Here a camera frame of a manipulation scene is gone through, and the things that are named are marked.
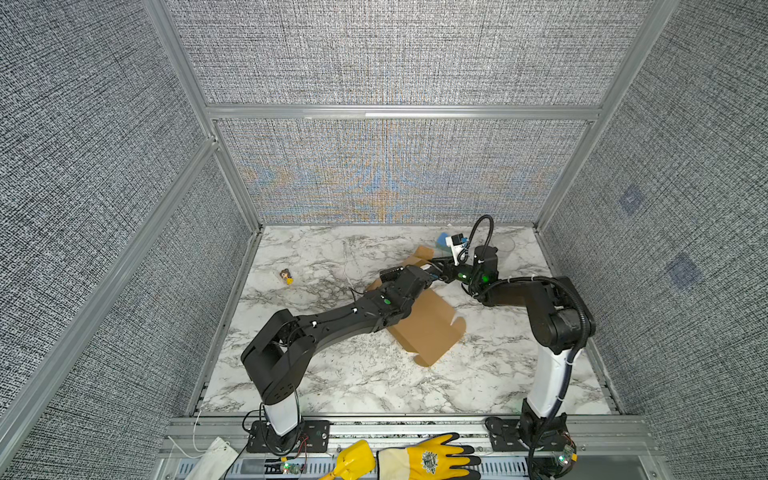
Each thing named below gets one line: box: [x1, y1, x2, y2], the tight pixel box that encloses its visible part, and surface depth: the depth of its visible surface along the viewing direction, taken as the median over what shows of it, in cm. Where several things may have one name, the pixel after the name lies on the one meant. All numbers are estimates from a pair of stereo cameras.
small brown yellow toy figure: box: [280, 268, 295, 285], surface depth 105 cm
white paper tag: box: [184, 436, 239, 480], surface depth 71 cm
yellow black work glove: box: [376, 432, 482, 480], surface depth 70 cm
